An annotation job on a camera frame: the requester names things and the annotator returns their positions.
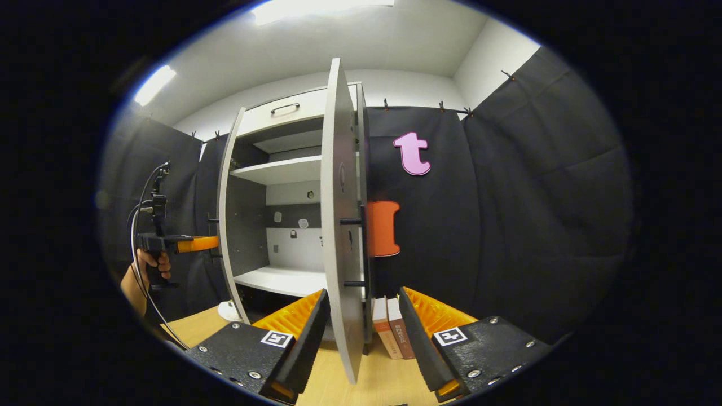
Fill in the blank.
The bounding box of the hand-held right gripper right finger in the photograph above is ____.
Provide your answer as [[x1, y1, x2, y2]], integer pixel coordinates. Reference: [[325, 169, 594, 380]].
[[398, 286, 552, 402]]

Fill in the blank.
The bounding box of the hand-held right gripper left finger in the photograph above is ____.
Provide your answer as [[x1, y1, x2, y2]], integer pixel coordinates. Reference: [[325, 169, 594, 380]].
[[186, 289, 331, 404]]

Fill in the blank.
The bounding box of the beige cabinet door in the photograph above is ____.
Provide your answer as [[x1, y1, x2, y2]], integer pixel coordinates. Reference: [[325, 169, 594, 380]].
[[217, 107, 252, 325], [320, 58, 366, 385]]

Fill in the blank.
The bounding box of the beige double-door shoe cabinet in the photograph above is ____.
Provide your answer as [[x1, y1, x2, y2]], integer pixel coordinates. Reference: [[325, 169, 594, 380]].
[[224, 82, 374, 355]]

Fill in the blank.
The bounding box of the beige cabinet drawer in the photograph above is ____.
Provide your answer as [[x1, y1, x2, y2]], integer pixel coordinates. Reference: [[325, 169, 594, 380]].
[[237, 86, 359, 138]]

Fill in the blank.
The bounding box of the brown book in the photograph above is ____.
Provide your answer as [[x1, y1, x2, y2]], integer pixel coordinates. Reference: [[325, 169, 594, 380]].
[[386, 297, 416, 360]]

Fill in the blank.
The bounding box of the white and orange book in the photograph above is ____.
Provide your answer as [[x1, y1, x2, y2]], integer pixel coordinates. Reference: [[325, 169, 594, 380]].
[[372, 297, 404, 360]]

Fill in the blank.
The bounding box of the small ceiling light panel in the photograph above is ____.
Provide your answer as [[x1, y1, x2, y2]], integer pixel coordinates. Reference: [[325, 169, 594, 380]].
[[134, 65, 177, 107]]

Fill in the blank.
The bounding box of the black backdrop cloth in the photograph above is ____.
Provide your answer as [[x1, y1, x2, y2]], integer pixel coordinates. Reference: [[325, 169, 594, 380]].
[[99, 45, 635, 345]]

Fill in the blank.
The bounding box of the thin gripper cable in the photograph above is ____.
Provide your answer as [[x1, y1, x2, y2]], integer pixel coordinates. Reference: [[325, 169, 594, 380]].
[[129, 162, 190, 350]]

